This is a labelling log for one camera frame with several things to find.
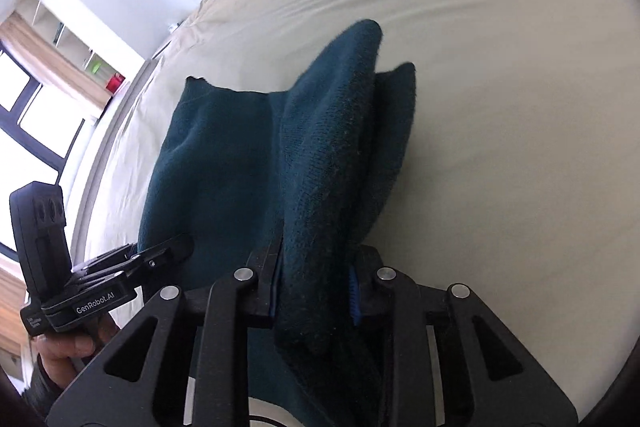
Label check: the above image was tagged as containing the white nightstand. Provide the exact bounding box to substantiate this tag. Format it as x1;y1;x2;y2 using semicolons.
150;29;181;60

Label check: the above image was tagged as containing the person's left hand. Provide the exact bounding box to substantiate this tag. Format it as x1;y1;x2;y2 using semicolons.
37;312;123;388

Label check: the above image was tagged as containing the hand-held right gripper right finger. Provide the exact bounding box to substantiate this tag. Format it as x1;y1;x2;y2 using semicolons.
345;244;581;427

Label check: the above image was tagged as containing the white wall shelf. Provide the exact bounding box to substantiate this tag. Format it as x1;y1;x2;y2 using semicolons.
15;0;146;108

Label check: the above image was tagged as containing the dark green sweater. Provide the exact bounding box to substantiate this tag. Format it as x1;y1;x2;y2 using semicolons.
137;19;418;427

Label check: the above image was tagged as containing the white window ledge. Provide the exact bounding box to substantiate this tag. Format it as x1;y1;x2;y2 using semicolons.
60;57;166;268

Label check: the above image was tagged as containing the bed with beige sheet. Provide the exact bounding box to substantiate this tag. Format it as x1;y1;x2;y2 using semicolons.
65;0;640;427

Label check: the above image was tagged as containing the person's left forearm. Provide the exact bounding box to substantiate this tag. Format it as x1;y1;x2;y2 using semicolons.
17;352;71;423

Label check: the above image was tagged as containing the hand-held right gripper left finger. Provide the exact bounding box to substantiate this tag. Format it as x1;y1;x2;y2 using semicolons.
47;241;286;427

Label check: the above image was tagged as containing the window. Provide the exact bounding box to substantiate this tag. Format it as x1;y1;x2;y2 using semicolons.
0;49;86;258

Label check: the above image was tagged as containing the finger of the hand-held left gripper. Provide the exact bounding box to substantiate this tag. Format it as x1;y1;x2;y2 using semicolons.
125;233;196;282
70;244;137;280

